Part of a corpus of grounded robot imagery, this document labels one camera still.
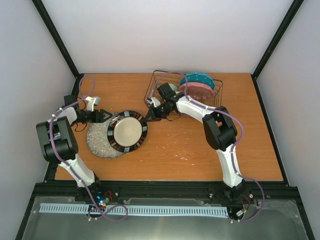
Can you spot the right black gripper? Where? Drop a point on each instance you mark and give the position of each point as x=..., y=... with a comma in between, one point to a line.
x=154, y=116

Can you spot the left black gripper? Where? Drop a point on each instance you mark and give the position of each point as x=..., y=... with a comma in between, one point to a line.
x=101, y=115

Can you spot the black rimmed cream plate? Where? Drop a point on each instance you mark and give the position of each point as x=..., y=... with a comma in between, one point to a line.
x=127, y=131

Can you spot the black wire dish rack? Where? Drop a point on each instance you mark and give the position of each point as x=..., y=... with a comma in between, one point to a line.
x=160, y=77

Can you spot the pink plate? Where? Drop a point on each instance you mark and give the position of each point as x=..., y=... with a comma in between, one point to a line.
x=197, y=90

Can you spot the blue dotted plate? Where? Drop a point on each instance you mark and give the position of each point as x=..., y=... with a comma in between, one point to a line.
x=197, y=79

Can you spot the green ceramic bowl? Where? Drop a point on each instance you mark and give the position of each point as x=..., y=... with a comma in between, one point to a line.
x=173, y=88

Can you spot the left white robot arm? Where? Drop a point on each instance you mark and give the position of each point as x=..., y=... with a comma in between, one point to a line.
x=59, y=146

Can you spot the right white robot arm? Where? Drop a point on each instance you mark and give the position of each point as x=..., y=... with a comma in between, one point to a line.
x=219, y=129

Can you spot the grey speckled large plate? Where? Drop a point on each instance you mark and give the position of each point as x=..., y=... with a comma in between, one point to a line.
x=97, y=140

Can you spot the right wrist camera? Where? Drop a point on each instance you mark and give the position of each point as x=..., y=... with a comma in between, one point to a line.
x=153, y=102

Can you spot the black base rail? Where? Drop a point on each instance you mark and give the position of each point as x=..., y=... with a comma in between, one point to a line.
x=211, y=192

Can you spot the light blue cable duct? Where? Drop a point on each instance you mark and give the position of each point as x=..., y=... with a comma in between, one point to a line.
x=136, y=210

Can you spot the left black frame post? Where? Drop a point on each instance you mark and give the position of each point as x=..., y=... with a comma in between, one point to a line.
x=47, y=20

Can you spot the black frame post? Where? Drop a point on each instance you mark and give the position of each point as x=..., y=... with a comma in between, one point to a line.
x=282, y=28
x=47, y=20

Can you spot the right black frame post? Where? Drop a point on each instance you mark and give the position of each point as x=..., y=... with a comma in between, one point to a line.
x=282, y=28

